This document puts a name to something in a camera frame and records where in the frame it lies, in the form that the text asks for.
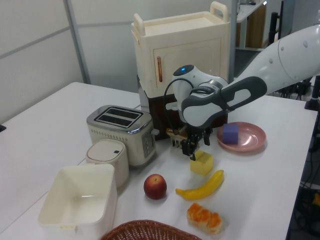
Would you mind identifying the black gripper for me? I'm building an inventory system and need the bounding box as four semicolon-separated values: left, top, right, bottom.
181;124;213;161

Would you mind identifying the yellow cube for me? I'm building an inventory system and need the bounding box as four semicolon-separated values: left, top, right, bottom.
189;149;214;176

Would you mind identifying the purple cube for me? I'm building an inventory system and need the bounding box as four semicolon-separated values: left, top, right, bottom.
222;124;240;145

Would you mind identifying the brown toast rack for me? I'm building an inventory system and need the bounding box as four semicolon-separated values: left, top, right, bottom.
170;136;184;151

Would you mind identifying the dark brown drawer unit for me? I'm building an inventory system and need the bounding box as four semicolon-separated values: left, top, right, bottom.
136;74;230;141

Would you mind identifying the yellow banana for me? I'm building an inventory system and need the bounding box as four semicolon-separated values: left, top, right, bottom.
175;169;225;201

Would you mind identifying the pink plate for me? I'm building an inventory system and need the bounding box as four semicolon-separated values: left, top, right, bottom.
216;121;267;153

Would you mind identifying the red apple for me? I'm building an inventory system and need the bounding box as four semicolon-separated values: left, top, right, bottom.
143;173;168;200

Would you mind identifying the orange glazed bread loaf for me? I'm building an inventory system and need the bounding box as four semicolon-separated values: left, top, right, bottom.
186;202;223;235

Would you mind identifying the cream and chrome toaster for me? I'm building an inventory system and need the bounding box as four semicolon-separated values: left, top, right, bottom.
86;104;160;168

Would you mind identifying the small white lidded bin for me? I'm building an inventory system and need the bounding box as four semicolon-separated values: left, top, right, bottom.
85;139;130;188

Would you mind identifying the brown wicker basket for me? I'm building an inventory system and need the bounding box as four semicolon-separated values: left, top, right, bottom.
99;219;203;240

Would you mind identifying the cream plastic cabinet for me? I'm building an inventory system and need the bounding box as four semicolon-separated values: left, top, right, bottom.
131;0;231;97

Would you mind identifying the wooden shelf unit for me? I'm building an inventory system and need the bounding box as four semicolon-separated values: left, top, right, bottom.
235;0;267;50

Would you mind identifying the white open plastic container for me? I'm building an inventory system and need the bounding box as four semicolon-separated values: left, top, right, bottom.
37;163;118;235

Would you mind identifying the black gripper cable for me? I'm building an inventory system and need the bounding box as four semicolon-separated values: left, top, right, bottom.
163;78;194;137

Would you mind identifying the white drawer handle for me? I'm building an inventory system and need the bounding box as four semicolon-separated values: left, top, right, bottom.
165;100;180;111

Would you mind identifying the copper cabinet door handle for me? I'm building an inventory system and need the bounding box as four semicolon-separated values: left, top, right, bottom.
156;56;165;83

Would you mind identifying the black power strip with cables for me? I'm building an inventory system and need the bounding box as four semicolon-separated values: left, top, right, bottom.
272;76;314;100

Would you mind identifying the black clamp post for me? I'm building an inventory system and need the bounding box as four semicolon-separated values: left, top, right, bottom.
304;74;320;111

